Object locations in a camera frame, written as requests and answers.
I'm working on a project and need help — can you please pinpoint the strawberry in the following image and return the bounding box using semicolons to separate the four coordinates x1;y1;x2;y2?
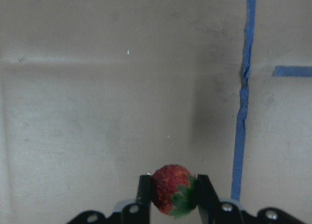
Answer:
151;164;197;219

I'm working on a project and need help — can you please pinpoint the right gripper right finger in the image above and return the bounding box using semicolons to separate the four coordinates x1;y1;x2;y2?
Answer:
196;175;303;224

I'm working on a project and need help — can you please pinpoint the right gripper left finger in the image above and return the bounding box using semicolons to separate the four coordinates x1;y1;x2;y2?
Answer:
68;175;151;224

